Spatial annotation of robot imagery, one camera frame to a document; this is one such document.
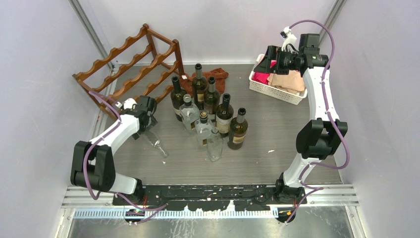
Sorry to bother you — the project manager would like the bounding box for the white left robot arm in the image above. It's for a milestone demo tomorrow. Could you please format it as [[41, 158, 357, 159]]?
[[70, 96, 157, 205]]

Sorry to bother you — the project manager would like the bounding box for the clear glass bottle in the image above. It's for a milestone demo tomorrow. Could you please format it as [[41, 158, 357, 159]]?
[[144, 129, 169, 158]]

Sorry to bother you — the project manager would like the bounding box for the wine bottle silver neck middle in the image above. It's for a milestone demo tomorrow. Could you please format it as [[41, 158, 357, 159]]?
[[204, 76, 220, 121]]

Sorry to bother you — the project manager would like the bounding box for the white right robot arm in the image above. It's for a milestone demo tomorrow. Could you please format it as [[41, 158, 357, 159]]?
[[254, 30, 348, 204]]

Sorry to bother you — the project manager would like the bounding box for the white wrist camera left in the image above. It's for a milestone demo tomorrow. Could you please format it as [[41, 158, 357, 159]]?
[[122, 98, 137, 110]]

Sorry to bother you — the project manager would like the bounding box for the wooden wine rack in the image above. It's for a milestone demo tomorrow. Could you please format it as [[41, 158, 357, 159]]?
[[73, 23, 187, 103]]

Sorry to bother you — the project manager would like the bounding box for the clear bottle gold cap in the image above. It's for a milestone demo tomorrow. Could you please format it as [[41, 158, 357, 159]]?
[[195, 111, 213, 149]]

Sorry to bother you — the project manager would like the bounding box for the dark wine bottle cream label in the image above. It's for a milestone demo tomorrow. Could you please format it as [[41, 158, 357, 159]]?
[[227, 108, 249, 150]]

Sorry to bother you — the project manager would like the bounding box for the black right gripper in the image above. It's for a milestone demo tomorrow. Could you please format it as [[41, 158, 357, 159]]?
[[254, 46, 302, 75]]

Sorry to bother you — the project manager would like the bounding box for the pink cloth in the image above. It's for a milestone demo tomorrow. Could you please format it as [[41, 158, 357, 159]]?
[[252, 72, 271, 85]]

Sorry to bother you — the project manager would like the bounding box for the green wine bottle silver neck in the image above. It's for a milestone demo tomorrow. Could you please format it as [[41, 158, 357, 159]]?
[[192, 63, 208, 111]]

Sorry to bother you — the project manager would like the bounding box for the white plastic basket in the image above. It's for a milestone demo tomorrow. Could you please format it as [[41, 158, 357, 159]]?
[[249, 70, 308, 105]]

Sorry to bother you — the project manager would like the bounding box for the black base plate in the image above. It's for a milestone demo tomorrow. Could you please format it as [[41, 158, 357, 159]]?
[[112, 184, 306, 212]]

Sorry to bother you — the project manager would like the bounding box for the brown suede cloth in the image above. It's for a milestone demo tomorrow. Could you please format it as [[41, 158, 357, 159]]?
[[179, 68, 229, 96]]

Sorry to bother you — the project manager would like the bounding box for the square clear bottle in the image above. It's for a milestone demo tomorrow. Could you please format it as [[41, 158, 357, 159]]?
[[179, 94, 199, 134]]

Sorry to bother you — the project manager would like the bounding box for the beige cloth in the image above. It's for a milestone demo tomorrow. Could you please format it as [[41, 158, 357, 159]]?
[[267, 70, 306, 95]]

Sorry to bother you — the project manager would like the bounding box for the dark green wine bottle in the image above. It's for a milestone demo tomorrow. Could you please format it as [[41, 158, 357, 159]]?
[[216, 93, 234, 137]]

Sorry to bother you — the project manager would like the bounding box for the aluminium frame rail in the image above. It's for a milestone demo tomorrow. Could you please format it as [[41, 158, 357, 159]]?
[[62, 184, 359, 223]]

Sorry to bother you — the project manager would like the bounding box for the clear bottle front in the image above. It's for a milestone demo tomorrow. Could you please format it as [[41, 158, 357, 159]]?
[[207, 127, 223, 162]]

